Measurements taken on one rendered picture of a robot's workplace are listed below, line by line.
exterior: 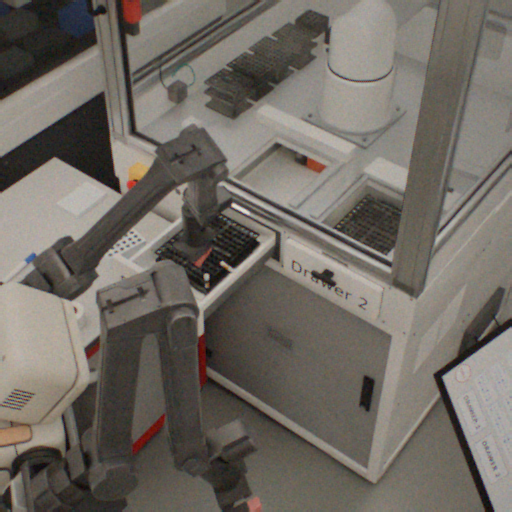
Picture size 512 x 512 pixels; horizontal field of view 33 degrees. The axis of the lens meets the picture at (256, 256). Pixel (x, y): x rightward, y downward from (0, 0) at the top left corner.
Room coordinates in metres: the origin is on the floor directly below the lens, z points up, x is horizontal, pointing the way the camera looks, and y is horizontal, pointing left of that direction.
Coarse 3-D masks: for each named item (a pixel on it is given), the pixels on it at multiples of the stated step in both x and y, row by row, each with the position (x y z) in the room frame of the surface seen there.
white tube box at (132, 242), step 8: (128, 232) 1.74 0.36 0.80; (136, 232) 1.74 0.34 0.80; (120, 240) 1.71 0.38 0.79; (128, 240) 1.71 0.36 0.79; (136, 240) 1.71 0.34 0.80; (144, 240) 1.71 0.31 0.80; (112, 248) 1.68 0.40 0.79; (120, 248) 1.68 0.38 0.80; (128, 248) 1.67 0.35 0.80; (136, 248) 1.69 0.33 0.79; (104, 256) 1.64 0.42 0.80; (128, 256) 1.67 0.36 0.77
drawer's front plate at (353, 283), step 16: (288, 240) 1.58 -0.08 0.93; (288, 256) 1.57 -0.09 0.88; (304, 256) 1.54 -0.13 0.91; (320, 256) 1.53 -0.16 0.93; (320, 272) 1.51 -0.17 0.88; (336, 272) 1.49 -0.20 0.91; (352, 272) 1.47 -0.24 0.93; (320, 288) 1.51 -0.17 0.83; (352, 288) 1.45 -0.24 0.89; (368, 288) 1.43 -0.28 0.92; (352, 304) 1.45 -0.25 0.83; (368, 304) 1.42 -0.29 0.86
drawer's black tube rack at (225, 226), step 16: (208, 224) 1.67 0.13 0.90; (224, 224) 1.69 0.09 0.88; (240, 224) 1.67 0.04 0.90; (176, 240) 1.61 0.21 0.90; (224, 240) 1.61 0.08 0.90; (240, 240) 1.61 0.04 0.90; (256, 240) 1.64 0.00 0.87; (176, 256) 1.55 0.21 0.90; (208, 256) 1.55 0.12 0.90; (224, 256) 1.57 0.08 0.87; (240, 256) 1.58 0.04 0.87; (192, 272) 1.52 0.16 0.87; (208, 272) 1.51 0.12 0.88; (224, 272) 1.52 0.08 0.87; (208, 288) 1.46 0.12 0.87
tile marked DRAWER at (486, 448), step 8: (480, 440) 0.95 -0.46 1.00; (488, 440) 0.94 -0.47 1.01; (480, 448) 0.93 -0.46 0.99; (488, 448) 0.93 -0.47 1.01; (496, 448) 0.92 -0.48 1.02; (480, 456) 0.92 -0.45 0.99; (488, 456) 0.91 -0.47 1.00; (496, 456) 0.90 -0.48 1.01; (488, 464) 0.90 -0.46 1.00; (496, 464) 0.89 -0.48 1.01; (504, 464) 0.88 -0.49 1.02; (488, 472) 0.88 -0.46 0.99; (496, 472) 0.87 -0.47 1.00; (504, 472) 0.87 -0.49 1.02; (488, 480) 0.87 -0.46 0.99; (496, 480) 0.86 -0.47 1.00
